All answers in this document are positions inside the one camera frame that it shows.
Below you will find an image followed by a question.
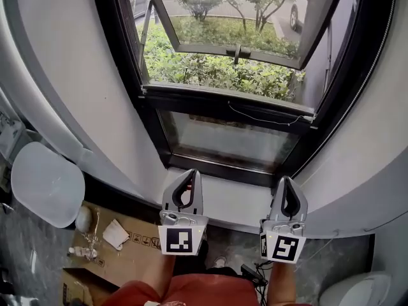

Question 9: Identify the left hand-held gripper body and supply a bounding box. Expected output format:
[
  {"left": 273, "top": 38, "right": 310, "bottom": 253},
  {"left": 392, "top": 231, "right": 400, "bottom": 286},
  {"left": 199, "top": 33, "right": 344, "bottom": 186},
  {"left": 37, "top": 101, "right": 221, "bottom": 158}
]
[{"left": 157, "top": 209, "right": 210, "bottom": 256}]

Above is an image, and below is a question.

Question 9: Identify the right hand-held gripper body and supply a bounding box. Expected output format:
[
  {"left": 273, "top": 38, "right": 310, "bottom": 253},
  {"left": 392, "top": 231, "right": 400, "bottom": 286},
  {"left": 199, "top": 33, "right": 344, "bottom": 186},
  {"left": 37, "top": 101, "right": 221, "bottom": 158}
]
[{"left": 259, "top": 215, "right": 307, "bottom": 264}]

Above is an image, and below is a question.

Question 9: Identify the person's left forearm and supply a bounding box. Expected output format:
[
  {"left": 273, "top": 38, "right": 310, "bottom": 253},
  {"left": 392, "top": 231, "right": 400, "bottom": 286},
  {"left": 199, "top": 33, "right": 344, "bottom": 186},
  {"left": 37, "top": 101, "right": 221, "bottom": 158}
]
[{"left": 155, "top": 252, "right": 177, "bottom": 303}]

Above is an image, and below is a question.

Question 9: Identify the person's right forearm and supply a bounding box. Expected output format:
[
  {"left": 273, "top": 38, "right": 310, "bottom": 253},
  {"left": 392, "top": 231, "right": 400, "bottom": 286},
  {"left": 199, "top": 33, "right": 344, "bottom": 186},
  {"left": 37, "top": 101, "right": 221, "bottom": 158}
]
[{"left": 268, "top": 259, "right": 298, "bottom": 306}]

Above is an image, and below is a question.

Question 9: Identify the metal window stay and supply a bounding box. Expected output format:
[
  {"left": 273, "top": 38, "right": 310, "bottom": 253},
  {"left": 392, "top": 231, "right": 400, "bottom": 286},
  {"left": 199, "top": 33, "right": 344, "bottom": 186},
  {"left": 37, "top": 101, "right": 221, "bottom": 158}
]
[
  {"left": 137, "top": 0, "right": 155, "bottom": 75},
  {"left": 322, "top": 27, "right": 335, "bottom": 97}
]

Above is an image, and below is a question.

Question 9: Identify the open glass window sash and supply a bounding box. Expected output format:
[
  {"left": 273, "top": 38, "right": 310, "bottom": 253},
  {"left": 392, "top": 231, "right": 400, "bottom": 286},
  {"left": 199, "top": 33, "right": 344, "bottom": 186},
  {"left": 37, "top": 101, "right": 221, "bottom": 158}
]
[{"left": 141, "top": 0, "right": 349, "bottom": 70}]

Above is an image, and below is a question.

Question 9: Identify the black adapter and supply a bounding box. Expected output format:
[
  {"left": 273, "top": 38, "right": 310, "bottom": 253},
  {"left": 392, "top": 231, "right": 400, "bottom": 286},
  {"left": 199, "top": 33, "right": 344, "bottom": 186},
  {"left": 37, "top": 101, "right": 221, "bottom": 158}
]
[{"left": 240, "top": 263, "right": 269, "bottom": 287}]

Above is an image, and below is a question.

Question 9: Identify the person's red shirt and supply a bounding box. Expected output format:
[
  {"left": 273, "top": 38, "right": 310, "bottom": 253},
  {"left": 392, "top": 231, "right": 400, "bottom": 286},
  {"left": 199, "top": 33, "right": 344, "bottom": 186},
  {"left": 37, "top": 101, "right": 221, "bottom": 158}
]
[{"left": 101, "top": 272, "right": 316, "bottom": 306}]

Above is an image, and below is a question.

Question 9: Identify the crumpled white paper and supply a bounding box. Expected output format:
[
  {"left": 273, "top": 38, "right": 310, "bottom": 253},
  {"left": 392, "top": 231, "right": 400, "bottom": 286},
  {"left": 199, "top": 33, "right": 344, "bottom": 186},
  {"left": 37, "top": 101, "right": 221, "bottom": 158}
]
[{"left": 102, "top": 219, "right": 131, "bottom": 252}]

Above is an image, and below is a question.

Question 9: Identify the white round object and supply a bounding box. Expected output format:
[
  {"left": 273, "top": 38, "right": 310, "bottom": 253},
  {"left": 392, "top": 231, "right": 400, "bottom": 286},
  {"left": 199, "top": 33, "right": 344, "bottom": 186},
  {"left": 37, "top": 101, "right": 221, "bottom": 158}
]
[{"left": 75, "top": 206, "right": 94, "bottom": 233}]

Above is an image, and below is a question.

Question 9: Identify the clear plastic bottle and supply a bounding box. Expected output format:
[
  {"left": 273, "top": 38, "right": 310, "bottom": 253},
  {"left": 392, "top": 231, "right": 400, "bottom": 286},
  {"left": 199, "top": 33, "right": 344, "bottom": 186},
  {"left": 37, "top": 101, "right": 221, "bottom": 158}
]
[{"left": 67, "top": 246, "right": 98, "bottom": 261}]

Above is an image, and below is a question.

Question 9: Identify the brown cardboard box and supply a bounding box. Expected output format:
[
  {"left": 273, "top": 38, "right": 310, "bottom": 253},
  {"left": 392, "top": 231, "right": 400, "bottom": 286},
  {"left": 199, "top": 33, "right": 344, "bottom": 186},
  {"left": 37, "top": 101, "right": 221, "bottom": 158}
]
[{"left": 61, "top": 267, "right": 122, "bottom": 306}]

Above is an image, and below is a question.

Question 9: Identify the green hedge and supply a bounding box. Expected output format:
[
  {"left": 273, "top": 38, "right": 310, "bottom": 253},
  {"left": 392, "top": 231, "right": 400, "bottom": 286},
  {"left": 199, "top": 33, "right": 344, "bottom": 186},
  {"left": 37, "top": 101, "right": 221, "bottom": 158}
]
[{"left": 136, "top": 14, "right": 307, "bottom": 103}]

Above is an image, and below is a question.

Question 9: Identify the white car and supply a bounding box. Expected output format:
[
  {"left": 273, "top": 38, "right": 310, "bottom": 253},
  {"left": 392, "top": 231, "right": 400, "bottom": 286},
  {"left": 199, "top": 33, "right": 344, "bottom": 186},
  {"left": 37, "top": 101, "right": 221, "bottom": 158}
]
[{"left": 289, "top": 0, "right": 309, "bottom": 33}]

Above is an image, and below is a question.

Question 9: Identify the grey car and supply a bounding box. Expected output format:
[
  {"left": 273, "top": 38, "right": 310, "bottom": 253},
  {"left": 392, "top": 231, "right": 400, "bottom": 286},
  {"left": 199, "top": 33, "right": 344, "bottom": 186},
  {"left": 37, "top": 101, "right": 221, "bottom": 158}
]
[{"left": 131, "top": 0, "right": 151, "bottom": 19}]

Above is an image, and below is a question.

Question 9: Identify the slender garden tree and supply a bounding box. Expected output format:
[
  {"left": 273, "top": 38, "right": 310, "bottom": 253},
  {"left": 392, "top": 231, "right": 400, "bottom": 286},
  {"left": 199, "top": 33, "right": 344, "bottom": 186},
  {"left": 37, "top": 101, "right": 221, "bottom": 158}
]
[{"left": 222, "top": 0, "right": 289, "bottom": 34}]

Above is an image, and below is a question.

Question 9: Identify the round green shrub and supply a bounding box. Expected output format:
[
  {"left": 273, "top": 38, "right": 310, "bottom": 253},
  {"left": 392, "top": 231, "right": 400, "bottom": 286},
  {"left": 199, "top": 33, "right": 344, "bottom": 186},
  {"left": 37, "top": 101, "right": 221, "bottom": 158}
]
[{"left": 176, "top": 0, "right": 224, "bottom": 22}]

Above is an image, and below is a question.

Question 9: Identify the black window handle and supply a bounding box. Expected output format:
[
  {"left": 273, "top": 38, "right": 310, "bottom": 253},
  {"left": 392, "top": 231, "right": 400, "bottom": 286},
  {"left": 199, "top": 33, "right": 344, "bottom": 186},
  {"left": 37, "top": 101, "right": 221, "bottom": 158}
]
[{"left": 226, "top": 43, "right": 252, "bottom": 66}]

